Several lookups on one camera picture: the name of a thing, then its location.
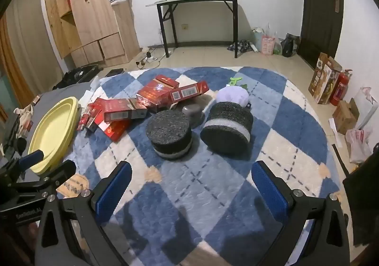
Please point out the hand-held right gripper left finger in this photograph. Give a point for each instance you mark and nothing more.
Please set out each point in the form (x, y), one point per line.
(115, 189)

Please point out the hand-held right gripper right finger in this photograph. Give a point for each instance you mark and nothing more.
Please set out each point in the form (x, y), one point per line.
(269, 186)

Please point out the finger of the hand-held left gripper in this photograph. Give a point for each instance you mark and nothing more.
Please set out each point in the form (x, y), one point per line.
(32, 157)
(63, 170)

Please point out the yellow collapsible basin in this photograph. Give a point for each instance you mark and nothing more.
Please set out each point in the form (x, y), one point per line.
(50, 135)

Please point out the black foam roll white band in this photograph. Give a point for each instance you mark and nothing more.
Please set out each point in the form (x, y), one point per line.
(168, 133)
(225, 133)

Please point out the pile of red cigarette boxes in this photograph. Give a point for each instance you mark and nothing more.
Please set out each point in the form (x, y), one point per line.
(118, 109)

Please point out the dark grey clothing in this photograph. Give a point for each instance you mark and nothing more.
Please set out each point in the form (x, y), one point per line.
(9, 135)

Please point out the beige cloth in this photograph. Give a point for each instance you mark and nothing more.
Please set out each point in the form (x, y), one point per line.
(25, 118)

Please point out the small reddish pack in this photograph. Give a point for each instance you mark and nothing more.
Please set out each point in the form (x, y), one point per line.
(35, 99)

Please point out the blue white checkered rug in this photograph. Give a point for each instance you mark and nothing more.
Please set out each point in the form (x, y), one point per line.
(207, 195)

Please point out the white paper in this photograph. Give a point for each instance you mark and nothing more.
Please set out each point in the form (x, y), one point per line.
(87, 97)
(96, 82)

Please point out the black case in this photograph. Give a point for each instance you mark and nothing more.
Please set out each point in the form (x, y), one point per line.
(77, 75)

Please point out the dark flat object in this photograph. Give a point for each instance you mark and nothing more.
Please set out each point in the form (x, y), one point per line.
(362, 201)

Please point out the lavender plush toy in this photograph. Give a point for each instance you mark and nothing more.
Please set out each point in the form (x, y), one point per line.
(232, 96)

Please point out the orange curtain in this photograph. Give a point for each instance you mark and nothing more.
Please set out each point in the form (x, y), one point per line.
(9, 62)

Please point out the crumpled white plastic bag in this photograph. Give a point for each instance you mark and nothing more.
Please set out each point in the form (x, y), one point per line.
(358, 141)

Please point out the brown cardboard box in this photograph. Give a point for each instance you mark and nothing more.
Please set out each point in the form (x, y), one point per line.
(343, 116)

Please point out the small black flat item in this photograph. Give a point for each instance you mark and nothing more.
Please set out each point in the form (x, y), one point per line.
(114, 72)

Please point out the green plastic toy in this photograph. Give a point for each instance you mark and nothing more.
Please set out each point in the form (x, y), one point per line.
(235, 80)

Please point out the printed cardboard box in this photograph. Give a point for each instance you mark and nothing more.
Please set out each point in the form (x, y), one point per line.
(322, 79)

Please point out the red fire extinguisher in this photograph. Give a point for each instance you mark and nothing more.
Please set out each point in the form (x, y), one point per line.
(340, 88)

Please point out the beige curtain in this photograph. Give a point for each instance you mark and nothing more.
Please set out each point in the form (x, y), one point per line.
(32, 32)

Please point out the translucent white bag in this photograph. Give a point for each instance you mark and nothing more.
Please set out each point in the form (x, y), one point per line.
(365, 106)

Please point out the white power strip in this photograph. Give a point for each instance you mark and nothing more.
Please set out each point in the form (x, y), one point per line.
(148, 57)

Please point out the green bag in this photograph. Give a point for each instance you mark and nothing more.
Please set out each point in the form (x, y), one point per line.
(277, 48)

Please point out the black bag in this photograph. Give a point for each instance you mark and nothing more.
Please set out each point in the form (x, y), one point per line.
(289, 45)

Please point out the pink bag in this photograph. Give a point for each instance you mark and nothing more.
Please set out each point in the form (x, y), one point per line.
(268, 44)

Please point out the dark checkered clothes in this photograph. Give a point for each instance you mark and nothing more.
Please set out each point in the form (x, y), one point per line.
(241, 45)

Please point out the wooden wardrobe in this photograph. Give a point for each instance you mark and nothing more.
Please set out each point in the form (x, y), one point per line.
(88, 11)

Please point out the dark door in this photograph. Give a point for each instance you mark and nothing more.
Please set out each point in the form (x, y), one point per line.
(319, 11)

